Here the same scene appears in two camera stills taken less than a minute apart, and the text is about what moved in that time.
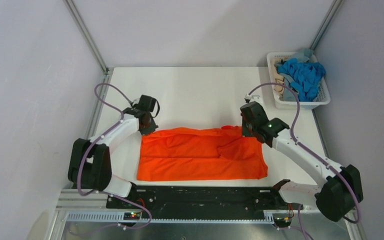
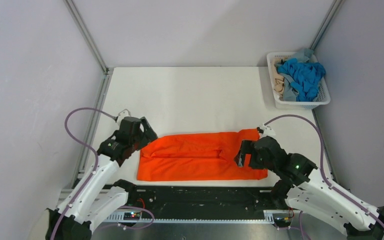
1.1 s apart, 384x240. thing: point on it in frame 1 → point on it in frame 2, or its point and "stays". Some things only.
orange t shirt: x=200 y=154 stays
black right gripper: x=245 y=132 → x=246 y=147
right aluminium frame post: x=336 y=4 stays
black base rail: x=143 y=198 stays
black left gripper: x=150 y=129 → x=148 y=136
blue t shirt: x=306 y=76 stays
